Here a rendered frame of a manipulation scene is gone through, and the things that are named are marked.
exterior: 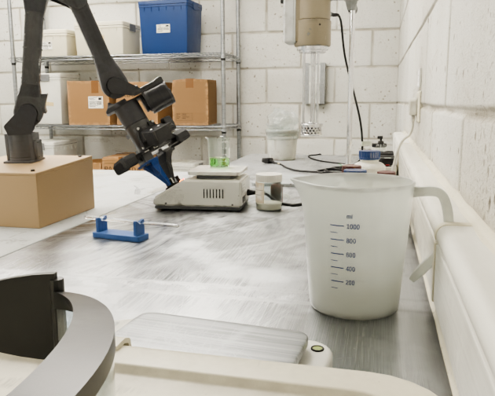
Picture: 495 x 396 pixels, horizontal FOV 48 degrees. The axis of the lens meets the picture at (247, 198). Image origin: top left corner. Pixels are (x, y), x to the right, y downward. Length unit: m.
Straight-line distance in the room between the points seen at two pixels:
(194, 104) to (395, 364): 3.03
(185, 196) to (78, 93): 2.58
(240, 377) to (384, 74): 3.49
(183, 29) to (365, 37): 1.13
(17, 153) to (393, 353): 0.92
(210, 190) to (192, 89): 2.29
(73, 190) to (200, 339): 0.80
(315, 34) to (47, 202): 0.86
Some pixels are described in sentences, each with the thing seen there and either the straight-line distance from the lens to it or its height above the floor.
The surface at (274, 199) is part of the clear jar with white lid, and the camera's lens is 1.21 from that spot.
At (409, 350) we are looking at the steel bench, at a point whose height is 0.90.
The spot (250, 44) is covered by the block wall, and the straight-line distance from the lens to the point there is 3.76.
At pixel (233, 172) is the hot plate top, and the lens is 1.20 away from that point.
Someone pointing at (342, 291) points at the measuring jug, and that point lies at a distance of 0.62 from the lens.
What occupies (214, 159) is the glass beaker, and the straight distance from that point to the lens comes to 1.26.
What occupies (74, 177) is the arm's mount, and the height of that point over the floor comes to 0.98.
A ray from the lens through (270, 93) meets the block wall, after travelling 3.72.
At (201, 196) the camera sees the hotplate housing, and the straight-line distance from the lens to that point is 1.22.
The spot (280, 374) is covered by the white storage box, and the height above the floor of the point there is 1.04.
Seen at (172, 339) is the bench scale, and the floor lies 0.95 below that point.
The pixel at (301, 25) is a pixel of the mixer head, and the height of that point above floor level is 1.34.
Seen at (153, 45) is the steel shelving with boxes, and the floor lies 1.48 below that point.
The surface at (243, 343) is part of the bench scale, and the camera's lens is 0.46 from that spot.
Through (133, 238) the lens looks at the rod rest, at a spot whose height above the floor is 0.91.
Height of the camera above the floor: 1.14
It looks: 10 degrees down
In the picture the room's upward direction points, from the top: straight up
